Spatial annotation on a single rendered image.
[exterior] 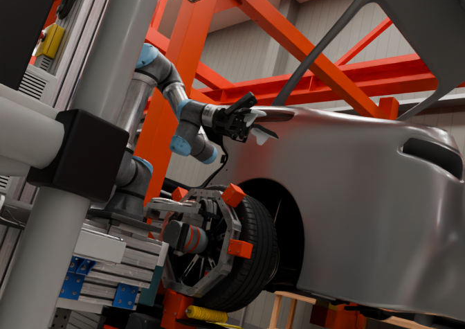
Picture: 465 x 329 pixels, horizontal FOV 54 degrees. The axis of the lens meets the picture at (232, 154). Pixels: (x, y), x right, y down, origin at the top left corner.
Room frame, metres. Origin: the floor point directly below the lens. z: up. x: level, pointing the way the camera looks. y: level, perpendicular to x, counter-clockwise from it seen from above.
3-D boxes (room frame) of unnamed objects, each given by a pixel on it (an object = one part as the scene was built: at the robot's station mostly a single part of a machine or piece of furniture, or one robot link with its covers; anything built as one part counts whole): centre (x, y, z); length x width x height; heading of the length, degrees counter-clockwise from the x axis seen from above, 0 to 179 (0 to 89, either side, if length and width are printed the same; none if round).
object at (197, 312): (2.44, -0.08, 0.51); 0.29 x 0.06 x 0.06; 134
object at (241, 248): (2.23, -0.15, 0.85); 0.09 x 0.08 x 0.07; 44
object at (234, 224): (2.45, 0.07, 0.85); 0.54 x 0.07 x 0.54; 44
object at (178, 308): (2.48, 0.05, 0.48); 0.16 x 0.12 x 0.17; 134
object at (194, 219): (2.19, 0.11, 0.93); 0.09 x 0.05 x 0.05; 134
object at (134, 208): (1.77, 0.34, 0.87); 0.15 x 0.15 x 0.10
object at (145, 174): (1.76, 0.35, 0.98); 0.13 x 0.12 x 0.14; 149
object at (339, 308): (4.37, -1.27, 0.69); 0.52 x 0.17 x 0.35; 134
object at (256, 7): (3.66, -0.53, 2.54); 2.58 x 0.12 x 0.42; 134
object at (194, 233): (2.40, 0.13, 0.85); 0.21 x 0.14 x 0.14; 134
